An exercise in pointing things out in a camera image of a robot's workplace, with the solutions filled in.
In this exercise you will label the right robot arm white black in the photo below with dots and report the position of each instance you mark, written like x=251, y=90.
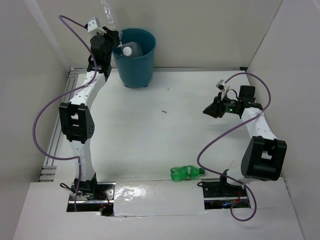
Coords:
x=264, y=157

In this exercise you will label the back aluminium frame rail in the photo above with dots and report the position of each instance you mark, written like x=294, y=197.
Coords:
x=199, y=69

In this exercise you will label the large labelled bottle white cap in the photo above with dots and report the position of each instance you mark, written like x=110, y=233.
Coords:
x=132, y=50

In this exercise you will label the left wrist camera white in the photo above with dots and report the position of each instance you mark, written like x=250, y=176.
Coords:
x=93, y=27

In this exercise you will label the aluminium frame rail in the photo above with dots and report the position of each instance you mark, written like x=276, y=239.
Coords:
x=49, y=167
x=199, y=69

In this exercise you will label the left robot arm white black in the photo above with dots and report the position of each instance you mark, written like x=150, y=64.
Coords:
x=76, y=121

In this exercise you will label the shiny white tape sheet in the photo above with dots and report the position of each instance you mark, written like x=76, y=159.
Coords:
x=158, y=198

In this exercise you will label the green plastic bottle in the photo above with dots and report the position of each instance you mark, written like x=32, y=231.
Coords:
x=188, y=172

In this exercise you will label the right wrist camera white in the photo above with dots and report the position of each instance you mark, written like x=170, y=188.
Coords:
x=221, y=85

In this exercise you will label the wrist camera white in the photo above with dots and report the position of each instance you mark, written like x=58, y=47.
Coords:
x=93, y=27
x=221, y=85

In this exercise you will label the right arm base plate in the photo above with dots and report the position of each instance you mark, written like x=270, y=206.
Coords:
x=217, y=196

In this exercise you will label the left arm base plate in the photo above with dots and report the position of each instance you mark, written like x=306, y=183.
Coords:
x=102, y=201

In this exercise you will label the clear bottle blue cap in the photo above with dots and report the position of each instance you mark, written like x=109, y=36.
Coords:
x=112, y=19

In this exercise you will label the left aluminium frame rail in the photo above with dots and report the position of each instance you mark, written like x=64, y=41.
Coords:
x=49, y=167

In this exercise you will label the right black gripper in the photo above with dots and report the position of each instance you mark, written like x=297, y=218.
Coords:
x=216, y=109

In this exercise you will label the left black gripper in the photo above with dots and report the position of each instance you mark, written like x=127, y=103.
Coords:
x=113, y=35

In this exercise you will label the teal plastic bin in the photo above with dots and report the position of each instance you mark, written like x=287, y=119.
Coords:
x=136, y=71

